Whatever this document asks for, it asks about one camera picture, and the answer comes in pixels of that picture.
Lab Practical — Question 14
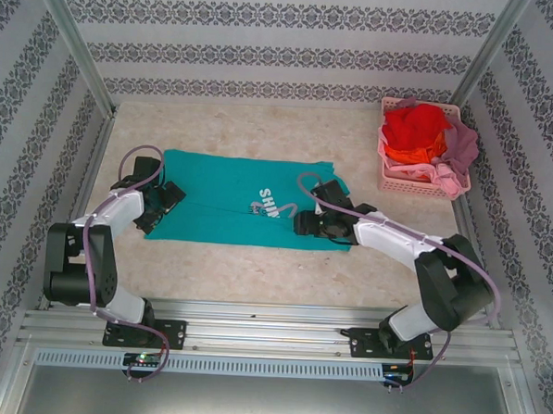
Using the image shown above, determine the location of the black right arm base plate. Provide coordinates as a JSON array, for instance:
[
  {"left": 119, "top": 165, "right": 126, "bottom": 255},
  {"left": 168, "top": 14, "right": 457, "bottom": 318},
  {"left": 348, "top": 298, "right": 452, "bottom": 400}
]
[{"left": 347, "top": 325, "right": 436, "bottom": 364}]

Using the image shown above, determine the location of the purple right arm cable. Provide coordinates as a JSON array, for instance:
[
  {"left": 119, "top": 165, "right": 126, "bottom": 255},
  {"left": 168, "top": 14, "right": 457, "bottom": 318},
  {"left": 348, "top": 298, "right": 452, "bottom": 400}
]
[{"left": 285, "top": 171, "right": 509, "bottom": 399}]

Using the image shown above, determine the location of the red t-shirt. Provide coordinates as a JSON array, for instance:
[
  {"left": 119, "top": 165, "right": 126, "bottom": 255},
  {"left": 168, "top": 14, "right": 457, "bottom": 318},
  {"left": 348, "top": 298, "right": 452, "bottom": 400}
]
[{"left": 382, "top": 100, "right": 455, "bottom": 155}]

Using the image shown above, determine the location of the pink plastic basket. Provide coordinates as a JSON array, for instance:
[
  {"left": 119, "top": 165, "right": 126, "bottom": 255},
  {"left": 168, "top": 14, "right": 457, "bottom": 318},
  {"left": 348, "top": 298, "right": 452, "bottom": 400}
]
[{"left": 373, "top": 94, "right": 477, "bottom": 201}]

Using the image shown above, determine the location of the grey slotted cable duct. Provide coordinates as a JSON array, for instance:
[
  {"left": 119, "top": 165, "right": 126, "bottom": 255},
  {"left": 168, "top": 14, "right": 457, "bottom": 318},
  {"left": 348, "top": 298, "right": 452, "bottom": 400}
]
[{"left": 33, "top": 345, "right": 385, "bottom": 384}]

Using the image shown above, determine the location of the grey metal sheet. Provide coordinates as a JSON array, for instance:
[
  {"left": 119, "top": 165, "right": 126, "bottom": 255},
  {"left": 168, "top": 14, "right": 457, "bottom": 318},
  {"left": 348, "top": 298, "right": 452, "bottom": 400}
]
[{"left": 0, "top": 340, "right": 543, "bottom": 414}]

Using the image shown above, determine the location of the orange t-shirt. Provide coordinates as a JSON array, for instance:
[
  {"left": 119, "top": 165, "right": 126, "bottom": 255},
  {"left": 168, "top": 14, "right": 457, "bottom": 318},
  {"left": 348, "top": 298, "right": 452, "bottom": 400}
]
[{"left": 383, "top": 129, "right": 448, "bottom": 167}]

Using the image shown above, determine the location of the pile of clothes in basket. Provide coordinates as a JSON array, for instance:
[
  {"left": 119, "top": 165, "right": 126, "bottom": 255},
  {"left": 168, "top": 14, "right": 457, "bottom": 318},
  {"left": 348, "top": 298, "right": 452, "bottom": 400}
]
[{"left": 395, "top": 94, "right": 483, "bottom": 180}]

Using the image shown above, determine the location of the aluminium frame post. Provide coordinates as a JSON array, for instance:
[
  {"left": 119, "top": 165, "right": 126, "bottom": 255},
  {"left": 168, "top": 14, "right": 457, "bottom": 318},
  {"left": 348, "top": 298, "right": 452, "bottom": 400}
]
[
  {"left": 24, "top": 0, "right": 124, "bottom": 116},
  {"left": 447, "top": 0, "right": 534, "bottom": 115}
]

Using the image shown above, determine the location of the aluminium mounting rail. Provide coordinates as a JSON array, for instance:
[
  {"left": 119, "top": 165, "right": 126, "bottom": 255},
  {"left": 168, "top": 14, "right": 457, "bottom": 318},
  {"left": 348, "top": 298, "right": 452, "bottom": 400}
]
[{"left": 16, "top": 288, "right": 521, "bottom": 371}]

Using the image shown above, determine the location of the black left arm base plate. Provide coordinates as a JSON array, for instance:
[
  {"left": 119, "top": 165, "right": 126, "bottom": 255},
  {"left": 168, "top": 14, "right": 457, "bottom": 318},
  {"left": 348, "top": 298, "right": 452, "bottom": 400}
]
[{"left": 101, "top": 316, "right": 188, "bottom": 352}]

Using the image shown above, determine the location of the teal printed t-shirt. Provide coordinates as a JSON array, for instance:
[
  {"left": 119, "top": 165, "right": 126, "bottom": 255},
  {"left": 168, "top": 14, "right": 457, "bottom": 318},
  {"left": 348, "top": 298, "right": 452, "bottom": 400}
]
[{"left": 143, "top": 147, "right": 357, "bottom": 255}]

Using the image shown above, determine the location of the light pink t-shirt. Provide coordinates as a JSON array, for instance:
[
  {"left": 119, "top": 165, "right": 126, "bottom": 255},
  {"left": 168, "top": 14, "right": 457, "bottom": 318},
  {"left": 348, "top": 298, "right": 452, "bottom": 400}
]
[{"left": 373, "top": 126, "right": 467, "bottom": 199}]

